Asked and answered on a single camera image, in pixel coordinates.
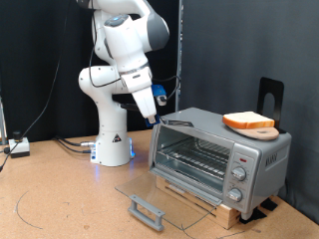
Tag black foam pad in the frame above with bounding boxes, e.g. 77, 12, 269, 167
238, 207, 268, 225
259, 198, 279, 212

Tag black camera cable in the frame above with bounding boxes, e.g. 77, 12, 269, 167
88, 16, 182, 103

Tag metal frame post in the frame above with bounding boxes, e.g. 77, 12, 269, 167
0, 96, 7, 146

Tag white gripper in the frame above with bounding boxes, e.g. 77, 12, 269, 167
120, 65, 159, 124

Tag white bread slice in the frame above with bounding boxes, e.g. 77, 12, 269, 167
221, 111, 276, 130

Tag black metal bookend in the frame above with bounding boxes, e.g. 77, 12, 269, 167
256, 77, 286, 134

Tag round wooden cutting board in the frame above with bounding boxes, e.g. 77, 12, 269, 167
228, 124, 280, 141

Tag emergency stop button box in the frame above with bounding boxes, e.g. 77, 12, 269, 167
8, 130, 31, 159

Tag silver oven knob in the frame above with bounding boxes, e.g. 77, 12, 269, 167
231, 166, 248, 182
226, 187, 244, 203

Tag glass oven door with handle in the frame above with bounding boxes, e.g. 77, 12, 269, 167
115, 166, 224, 233

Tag vertical metal pole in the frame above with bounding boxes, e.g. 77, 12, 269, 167
174, 0, 184, 113

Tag long black hanging cable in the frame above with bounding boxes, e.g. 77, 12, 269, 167
0, 0, 73, 173

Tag wire oven rack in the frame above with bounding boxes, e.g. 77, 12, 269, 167
157, 136, 231, 181

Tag slotted wooden block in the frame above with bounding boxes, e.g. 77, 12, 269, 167
155, 175, 242, 231

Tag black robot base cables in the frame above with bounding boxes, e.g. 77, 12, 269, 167
53, 134, 98, 155

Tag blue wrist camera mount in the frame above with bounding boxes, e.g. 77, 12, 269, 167
151, 84, 168, 108

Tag silver toaster oven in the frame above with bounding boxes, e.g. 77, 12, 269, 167
148, 107, 293, 221

